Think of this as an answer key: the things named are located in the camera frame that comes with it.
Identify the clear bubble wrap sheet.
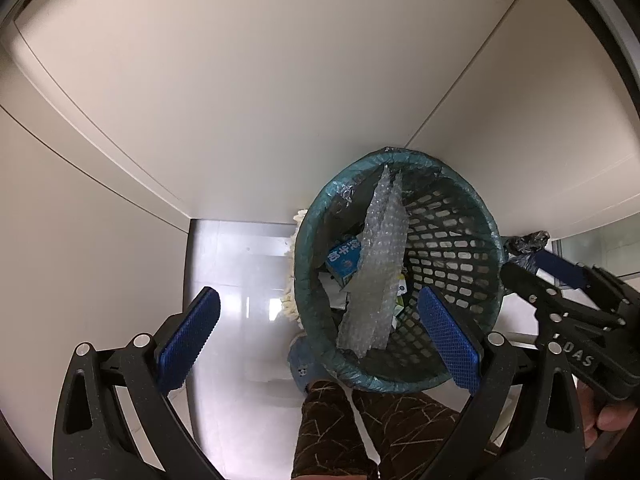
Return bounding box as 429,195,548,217
336,168,409,360

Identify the blue white milk carton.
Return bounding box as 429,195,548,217
326,237,361,282

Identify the blue snack bag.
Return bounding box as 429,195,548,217
502,231,550,268

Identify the green mesh trash basket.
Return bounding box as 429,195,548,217
293,148,506,393

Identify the person's right hand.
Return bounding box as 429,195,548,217
576,380,638,453

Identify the person's patterned trouser leg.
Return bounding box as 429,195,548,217
291,379,459,479

